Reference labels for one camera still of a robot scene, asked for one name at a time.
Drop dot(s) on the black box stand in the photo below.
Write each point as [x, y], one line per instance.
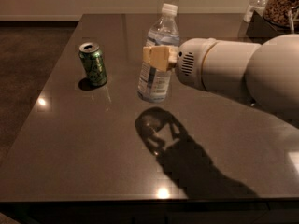
[261, 30]

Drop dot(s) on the glass jar of nuts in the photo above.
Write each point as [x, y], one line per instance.
[276, 11]

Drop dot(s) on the green soda can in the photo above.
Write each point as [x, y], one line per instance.
[92, 60]

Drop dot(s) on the clear plastic bottle in background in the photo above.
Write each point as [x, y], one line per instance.
[254, 6]

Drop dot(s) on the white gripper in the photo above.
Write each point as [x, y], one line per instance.
[191, 63]

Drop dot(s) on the blue label plastic water bottle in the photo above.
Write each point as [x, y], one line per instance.
[153, 84]

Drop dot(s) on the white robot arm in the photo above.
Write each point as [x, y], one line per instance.
[263, 74]

